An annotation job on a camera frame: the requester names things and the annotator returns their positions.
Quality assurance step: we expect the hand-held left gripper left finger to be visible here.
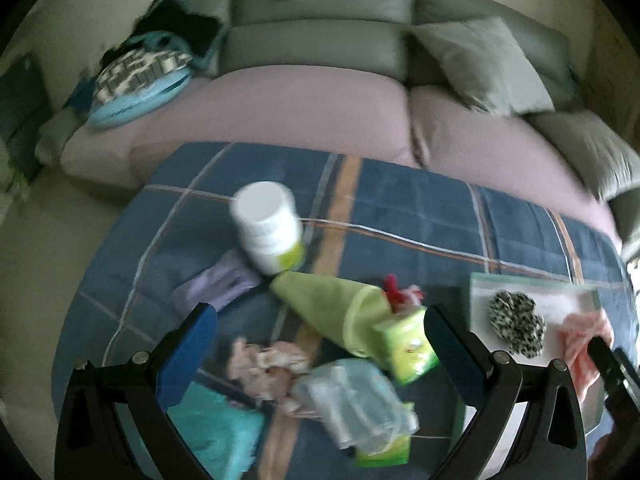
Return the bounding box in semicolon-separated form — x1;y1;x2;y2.
54;302;221;480

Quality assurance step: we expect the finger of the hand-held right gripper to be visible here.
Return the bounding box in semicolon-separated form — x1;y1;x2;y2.
587;337;622;401
614;347;640;396

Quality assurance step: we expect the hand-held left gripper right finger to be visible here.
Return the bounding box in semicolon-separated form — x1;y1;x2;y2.
424;304;588;480

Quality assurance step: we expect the white tray with green rim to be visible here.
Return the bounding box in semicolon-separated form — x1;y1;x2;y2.
452;272;603;461

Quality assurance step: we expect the green cloth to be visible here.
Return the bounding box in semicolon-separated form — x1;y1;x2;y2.
270;271;396;358

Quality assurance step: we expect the green tissue pack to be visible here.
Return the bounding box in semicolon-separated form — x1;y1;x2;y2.
371;307;443;387

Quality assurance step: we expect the leopard print scrunchie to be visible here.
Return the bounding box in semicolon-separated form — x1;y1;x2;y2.
487;290;548;358

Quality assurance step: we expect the pink floral cloth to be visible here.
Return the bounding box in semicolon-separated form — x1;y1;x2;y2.
225;337;321;417

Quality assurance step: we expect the teal cloth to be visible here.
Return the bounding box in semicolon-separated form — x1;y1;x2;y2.
167;382;266;480

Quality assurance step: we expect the purple cloth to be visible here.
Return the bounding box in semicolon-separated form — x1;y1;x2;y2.
172;249;262;313

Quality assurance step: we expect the clear plastic wipes pack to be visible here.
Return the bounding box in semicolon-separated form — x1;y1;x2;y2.
292;357;420;453

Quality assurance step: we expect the white plastic bottle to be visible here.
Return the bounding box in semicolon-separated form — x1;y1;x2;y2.
230;181;307;277

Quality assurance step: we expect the blue plaid blanket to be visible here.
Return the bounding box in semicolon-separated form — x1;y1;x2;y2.
50;141;638;480

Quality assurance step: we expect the grey throw pillow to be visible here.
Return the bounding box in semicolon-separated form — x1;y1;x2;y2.
407;16;556;116
527;110;640;202

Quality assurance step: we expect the light blue inflatable cushion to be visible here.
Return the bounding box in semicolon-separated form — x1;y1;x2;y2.
86;67;196;128

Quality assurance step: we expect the pink sofa cover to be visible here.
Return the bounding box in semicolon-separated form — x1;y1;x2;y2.
60;67;623;253

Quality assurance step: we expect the black and white patterned pillow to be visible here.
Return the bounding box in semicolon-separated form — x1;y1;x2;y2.
92;49;193;103

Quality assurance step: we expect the dark blue cabinet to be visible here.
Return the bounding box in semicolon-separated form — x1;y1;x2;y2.
0;52;51;183

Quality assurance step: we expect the dark cloth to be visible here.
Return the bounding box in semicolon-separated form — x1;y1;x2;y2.
102;0;228;68

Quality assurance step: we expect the grey sofa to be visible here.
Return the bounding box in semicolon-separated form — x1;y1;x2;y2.
35;0;640;261

